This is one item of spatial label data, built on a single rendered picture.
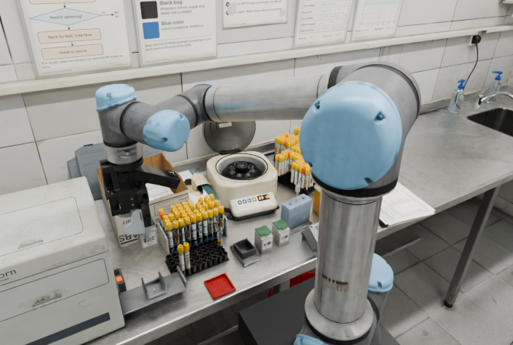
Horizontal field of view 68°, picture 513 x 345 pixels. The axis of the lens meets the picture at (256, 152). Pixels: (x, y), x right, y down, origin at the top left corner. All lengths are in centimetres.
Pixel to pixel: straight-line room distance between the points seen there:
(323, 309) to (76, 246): 51
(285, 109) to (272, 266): 65
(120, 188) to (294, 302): 50
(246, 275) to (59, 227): 53
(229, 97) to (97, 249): 44
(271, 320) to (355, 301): 37
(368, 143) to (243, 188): 94
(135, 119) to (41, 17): 68
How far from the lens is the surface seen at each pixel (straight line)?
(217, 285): 114
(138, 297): 109
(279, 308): 100
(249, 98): 69
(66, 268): 92
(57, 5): 133
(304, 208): 130
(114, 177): 84
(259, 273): 117
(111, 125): 77
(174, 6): 140
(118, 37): 137
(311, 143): 46
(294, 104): 64
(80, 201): 101
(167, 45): 142
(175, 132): 69
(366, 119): 43
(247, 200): 136
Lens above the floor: 172
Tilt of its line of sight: 28 degrees down
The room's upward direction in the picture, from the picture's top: 2 degrees clockwise
